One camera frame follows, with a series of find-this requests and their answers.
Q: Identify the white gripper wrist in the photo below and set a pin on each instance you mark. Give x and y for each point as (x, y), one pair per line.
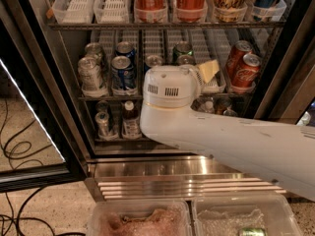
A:
(169, 85)

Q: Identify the green can front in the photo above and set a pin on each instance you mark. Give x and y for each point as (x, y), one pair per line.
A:
(185, 60)

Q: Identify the green can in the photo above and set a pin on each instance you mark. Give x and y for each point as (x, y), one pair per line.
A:
(185, 60)
(181, 48)
(252, 231)

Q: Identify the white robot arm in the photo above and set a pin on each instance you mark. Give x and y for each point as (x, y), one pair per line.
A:
(279, 153)

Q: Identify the empty white tray middle shelf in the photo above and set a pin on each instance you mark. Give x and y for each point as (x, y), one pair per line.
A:
(203, 50)

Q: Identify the red Coke can front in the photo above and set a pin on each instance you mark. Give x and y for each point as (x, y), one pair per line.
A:
(246, 71)

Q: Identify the green can rear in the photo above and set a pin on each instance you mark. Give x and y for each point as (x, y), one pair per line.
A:
(181, 48)

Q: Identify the gold can bottom rear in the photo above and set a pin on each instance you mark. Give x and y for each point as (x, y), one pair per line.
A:
(221, 104)

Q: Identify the red Coke can rear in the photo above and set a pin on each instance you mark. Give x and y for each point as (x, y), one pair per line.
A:
(238, 50)

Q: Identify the gold can bottom front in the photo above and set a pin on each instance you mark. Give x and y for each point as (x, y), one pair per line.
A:
(231, 113)

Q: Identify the steel fridge cabinet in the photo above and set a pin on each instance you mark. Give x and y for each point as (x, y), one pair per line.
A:
(120, 168)

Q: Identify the blue Pepsi can centre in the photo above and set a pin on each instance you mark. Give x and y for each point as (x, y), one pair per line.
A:
(152, 61)

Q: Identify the blue pepsi can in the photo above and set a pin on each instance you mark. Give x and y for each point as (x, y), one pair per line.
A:
(123, 75)
(127, 49)
(152, 61)

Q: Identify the blue Pepsi can front left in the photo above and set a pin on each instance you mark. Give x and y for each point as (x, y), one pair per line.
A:
(123, 75)

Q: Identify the blue Pepsi can rear left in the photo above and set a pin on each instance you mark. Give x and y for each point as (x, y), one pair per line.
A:
(127, 49)

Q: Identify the silver can bottom rear left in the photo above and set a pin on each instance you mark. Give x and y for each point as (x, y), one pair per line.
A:
(102, 106)

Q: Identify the silver can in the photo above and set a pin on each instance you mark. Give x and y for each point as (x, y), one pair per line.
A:
(105, 127)
(102, 106)

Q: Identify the white Sprite can rear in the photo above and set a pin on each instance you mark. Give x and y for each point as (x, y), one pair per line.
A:
(94, 49)

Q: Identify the white sprite can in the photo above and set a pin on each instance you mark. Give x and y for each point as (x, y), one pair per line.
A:
(94, 49)
(90, 74)

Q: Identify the silver can bottom front left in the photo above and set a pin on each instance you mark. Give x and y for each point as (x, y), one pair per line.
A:
(105, 127)

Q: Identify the white Sprite can front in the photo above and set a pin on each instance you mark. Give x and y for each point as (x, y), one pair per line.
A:
(90, 74)

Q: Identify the green can in bin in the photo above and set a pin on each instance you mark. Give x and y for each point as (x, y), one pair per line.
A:
(252, 231)

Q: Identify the glass fridge door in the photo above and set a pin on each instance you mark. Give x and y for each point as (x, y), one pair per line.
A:
(41, 128)

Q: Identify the clear water bottle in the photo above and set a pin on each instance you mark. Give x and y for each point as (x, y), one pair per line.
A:
(207, 107)

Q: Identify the brown tea bottle left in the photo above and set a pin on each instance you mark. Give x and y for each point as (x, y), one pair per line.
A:
(131, 121)

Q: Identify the empty clear tray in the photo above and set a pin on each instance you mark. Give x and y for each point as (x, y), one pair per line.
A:
(73, 11)
(112, 11)

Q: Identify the clear bin right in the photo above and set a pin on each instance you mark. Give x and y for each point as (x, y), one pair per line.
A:
(226, 214)

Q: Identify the clear bin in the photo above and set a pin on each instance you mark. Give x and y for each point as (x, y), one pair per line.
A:
(164, 217)
(226, 214)

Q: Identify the empty clear tray top left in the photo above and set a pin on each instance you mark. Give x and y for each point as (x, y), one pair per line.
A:
(73, 11)

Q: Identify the clear bin left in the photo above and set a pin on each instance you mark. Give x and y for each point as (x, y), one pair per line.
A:
(164, 217)

